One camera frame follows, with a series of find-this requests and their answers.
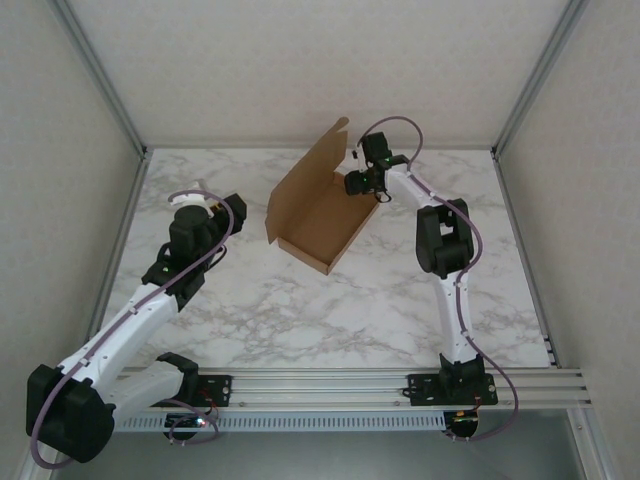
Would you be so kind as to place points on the brown cardboard box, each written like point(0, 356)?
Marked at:
point(330, 225)

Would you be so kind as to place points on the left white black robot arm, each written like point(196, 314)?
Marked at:
point(125, 335)

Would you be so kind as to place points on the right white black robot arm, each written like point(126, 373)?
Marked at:
point(442, 240)

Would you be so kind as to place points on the aluminium mounting beam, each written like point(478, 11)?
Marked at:
point(320, 390)

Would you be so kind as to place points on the aluminium table side rail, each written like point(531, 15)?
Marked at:
point(132, 200)
point(509, 200)

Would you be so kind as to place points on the aluminium frame cross rail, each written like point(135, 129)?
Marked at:
point(250, 147)

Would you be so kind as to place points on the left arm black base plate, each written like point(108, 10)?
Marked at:
point(220, 390)

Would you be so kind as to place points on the aluminium frame post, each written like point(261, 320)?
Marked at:
point(587, 450)
point(540, 75)
point(35, 472)
point(102, 75)

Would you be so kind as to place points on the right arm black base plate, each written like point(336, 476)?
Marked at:
point(425, 390)

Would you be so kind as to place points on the lower aluminium frame post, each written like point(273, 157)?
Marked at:
point(587, 450)
point(35, 472)

